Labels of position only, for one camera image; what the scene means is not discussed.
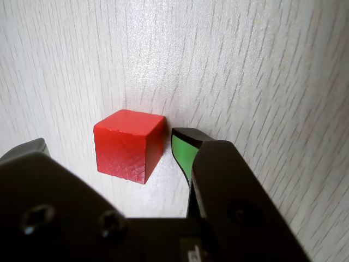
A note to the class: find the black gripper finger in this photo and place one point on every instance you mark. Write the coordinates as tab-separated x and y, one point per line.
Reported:
41	204
226	185

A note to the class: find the red wooden cube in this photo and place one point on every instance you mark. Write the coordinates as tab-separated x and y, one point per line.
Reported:
122	147

